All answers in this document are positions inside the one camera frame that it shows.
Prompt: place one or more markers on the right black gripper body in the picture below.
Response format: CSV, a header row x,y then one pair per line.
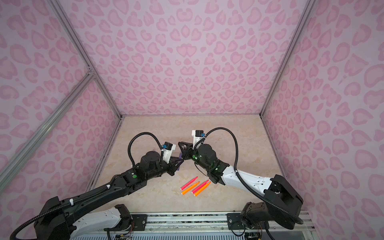
x,y
196,158

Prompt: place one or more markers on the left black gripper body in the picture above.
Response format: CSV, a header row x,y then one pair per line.
x,y
162,169

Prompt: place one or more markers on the pink marker pen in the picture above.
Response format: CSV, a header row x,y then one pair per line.
x,y
188,184
200,186

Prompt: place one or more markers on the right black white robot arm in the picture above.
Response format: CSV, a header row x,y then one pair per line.
x,y
279,201

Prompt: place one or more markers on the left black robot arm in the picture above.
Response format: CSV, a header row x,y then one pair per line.
x,y
59,222

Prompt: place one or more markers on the orange marker pen left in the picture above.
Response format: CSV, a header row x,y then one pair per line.
x,y
190,188

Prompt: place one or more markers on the orange marker pen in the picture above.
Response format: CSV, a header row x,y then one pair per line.
x,y
201,189
190,188

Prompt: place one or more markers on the orange marker pen right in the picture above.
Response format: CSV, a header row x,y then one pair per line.
x,y
201,189

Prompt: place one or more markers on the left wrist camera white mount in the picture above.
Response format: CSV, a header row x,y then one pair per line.
x,y
167,150

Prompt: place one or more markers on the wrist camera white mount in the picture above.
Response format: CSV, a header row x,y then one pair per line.
x,y
167,150
198,138

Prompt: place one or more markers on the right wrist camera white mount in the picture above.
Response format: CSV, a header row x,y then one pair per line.
x,y
198,138

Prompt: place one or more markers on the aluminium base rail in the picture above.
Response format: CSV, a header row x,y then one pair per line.
x,y
200,226

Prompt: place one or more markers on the aluminium frame strut left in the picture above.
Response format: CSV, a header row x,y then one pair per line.
x,y
23,155

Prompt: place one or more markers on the aluminium frame corner post right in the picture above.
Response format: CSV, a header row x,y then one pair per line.
x,y
310,7

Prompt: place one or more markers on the aluminium frame corner post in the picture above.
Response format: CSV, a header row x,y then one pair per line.
x,y
80,48
310,7

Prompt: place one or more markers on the aluminium frame corner post left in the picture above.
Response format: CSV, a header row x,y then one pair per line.
x,y
80,48

